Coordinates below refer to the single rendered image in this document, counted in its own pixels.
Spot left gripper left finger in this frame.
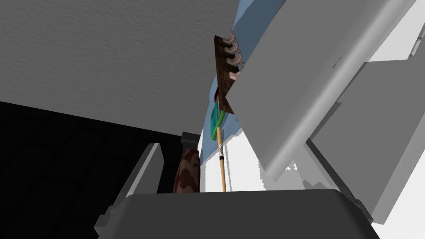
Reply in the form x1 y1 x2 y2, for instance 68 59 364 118
94 143 165 233

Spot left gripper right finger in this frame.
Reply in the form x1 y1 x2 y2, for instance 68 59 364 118
293 139 374 224

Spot brown patterned vase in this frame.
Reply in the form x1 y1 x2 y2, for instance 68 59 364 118
173 148 201 194

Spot brown wooden coat rack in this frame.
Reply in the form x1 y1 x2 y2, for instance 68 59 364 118
214 29 246 115

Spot broom with green wooden handle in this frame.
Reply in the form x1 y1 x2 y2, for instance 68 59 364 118
210 111 228 193

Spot teal wall picture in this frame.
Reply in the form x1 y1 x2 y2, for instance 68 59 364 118
210 102 222 141

